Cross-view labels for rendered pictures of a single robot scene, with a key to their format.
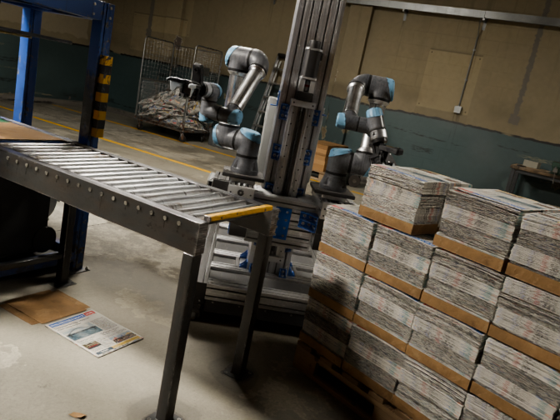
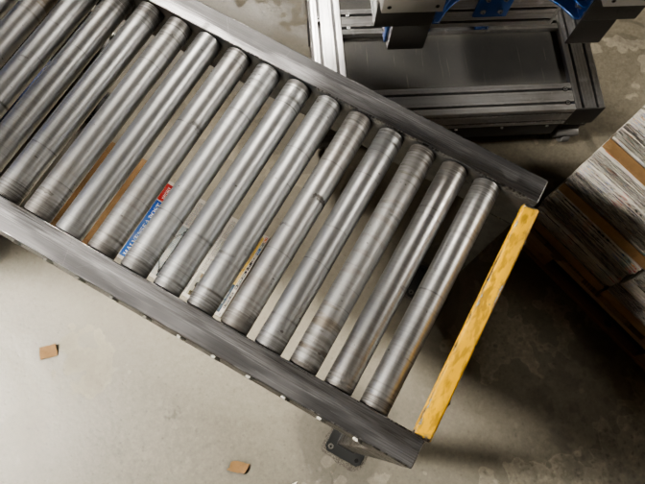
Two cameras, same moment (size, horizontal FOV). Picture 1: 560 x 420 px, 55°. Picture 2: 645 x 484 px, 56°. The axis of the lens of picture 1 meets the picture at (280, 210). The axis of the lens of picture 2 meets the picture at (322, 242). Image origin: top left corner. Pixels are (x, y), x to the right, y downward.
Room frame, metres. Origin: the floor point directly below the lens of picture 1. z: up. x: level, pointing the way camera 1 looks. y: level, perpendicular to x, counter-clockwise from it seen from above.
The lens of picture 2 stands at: (1.83, 0.45, 1.78)
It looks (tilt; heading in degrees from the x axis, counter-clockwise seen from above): 72 degrees down; 351
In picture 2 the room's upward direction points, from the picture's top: 10 degrees clockwise
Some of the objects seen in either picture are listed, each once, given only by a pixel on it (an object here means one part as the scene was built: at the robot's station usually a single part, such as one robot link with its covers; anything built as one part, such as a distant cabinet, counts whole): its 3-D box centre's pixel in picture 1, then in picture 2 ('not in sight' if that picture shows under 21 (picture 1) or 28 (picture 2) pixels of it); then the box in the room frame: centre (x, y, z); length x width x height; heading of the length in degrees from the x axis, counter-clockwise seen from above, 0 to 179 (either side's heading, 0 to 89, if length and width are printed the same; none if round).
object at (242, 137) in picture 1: (247, 142); not in sight; (2.90, 0.24, 0.98); 0.13 x 0.12 x 0.14; 70
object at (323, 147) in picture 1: (307, 155); not in sight; (9.03, -0.27, 0.28); 1.20 x 0.83 x 0.57; 62
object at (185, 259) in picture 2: (152, 189); (236, 182); (2.25, 0.55, 0.77); 0.47 x 0.05 x 0.05; 152
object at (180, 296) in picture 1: (177, 339); (365, 441); (1.82, 0.27, 0.34); 0.06 x 0.06 x 0.68; 62
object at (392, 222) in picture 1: (395, 218); not in sight; (2.27, -0.49, 0.86); 0.29 x 0.16 x 0.04; 43
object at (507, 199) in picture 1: (509, 198); not in sight; (2.05, -0.85, 1.06); 0.37 x 0.29 x 0.01; 132
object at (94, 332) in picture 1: (94, 332); (193, 246); (2.36, 0.75, 0.00); 0.37 x 0.28 x 0.01; 62
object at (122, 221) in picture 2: (130, 181); (174, 149); (2.31, 0.67, 0.77); 0.47 x 0.05 x 0.05; 152
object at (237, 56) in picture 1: (234, 98); not in sight; (2.94, 0.36, 1.19); 0.15 x 0.12 x 0.55; 70
